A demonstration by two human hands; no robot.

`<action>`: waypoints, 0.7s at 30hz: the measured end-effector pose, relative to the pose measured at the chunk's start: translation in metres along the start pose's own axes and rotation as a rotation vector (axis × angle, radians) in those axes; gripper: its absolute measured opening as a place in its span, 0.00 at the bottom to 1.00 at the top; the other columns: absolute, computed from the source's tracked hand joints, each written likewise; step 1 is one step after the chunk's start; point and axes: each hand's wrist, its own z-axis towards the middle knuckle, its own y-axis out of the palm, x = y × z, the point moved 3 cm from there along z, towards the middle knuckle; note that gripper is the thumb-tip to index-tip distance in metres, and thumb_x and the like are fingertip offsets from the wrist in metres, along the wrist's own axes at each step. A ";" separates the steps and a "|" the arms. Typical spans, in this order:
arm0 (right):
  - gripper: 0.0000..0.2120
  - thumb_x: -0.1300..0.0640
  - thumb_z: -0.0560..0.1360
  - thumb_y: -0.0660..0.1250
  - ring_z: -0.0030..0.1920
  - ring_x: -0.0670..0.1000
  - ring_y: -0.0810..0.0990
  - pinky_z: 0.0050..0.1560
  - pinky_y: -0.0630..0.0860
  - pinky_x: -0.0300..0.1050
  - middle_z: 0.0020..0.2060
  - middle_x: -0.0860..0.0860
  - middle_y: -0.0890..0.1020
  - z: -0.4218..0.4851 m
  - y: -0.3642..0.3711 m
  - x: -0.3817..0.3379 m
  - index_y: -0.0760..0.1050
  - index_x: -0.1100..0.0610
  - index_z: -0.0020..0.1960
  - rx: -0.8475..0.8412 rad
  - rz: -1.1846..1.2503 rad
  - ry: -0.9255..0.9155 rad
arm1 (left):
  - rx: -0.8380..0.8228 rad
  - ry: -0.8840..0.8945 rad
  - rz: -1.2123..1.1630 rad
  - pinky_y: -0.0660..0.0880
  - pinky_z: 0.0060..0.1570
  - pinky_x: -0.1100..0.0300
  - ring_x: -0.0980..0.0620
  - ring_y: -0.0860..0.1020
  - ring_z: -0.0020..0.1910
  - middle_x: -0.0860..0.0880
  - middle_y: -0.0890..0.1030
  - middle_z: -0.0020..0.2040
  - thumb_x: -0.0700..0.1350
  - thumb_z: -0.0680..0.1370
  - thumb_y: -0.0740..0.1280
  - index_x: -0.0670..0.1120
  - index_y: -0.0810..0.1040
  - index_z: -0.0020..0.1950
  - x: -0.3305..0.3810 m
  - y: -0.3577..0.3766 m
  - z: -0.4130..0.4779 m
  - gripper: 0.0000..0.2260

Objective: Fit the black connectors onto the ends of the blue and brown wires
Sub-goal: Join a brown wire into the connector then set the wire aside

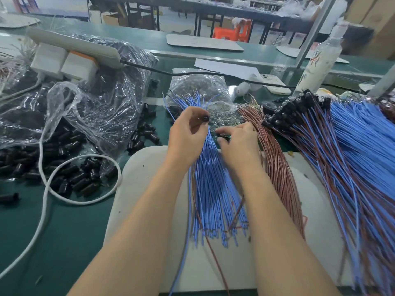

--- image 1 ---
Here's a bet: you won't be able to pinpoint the white work board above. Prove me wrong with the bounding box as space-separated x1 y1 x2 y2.
104 146 356 292

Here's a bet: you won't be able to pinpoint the slanted metal frame post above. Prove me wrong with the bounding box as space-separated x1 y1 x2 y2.
295 0 338 67

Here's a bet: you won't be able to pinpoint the blue table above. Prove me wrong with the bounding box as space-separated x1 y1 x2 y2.
15 0 90 21

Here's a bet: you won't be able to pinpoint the orange plastic stool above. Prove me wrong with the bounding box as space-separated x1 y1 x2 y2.
213 19 253 42

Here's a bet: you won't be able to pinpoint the white flat tray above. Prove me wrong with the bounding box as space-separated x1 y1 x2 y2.
166 34 244 52
0 14 41 30
275 45 349 64

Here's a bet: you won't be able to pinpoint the bundle of stripped brown wires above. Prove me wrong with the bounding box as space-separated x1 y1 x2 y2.
0 43 37 104

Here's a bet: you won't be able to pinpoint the pile of black plastic caps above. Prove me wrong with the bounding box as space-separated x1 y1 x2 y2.
0 104 161 206

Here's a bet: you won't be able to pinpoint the white spray bottle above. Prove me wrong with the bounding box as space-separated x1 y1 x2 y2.
295 19 349 95

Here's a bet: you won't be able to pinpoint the person's left forearm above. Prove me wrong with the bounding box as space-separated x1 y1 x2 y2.
68 163 197 296

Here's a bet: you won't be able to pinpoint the white computer mouse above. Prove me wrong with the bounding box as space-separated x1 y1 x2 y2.
235 82 251 97

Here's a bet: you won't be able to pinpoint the white flat device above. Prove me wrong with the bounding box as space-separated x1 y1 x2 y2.
253 73 293 95

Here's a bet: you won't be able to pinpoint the black power cord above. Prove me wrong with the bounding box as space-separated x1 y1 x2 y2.
122 60 365 95

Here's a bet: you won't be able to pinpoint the cardboard boxes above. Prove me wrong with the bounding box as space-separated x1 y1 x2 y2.
346 0 395 59

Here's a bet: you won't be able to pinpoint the person's right forearm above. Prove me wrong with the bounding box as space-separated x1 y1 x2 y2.
239 164 343 296

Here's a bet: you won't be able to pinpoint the white orange charger adapter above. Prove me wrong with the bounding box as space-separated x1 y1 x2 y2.
60 51 100 83

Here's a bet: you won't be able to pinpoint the long black-frame table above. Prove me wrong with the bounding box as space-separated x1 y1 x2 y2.
89 0 313 42

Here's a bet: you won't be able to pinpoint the short metal frame post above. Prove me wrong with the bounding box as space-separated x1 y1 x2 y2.
368 63 395 99

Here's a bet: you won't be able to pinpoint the pile of assembled wire harnesses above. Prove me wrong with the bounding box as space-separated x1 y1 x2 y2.
262 89 395 295

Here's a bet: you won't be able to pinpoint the person's left hand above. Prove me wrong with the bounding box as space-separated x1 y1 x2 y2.
167 106 211 174

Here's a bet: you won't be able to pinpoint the white power strip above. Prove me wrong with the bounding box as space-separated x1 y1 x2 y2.
26 28 124 69

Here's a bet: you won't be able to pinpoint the white paper sheet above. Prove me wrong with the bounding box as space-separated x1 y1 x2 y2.
194 58 265 81

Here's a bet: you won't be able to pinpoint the white charging cable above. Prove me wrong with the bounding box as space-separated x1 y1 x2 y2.
0 76 122 280

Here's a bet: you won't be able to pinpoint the bundle of blue wires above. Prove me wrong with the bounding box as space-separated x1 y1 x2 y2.
165 92 249 247

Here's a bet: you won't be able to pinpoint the person's right hand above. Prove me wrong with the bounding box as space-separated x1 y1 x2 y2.
214 122 264 178

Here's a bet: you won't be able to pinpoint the small clear plastic bag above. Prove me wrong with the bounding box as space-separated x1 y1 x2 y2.
163 69 234 118

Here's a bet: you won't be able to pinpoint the large clear plastic bag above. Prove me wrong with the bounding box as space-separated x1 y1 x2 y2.
0 34 159 157

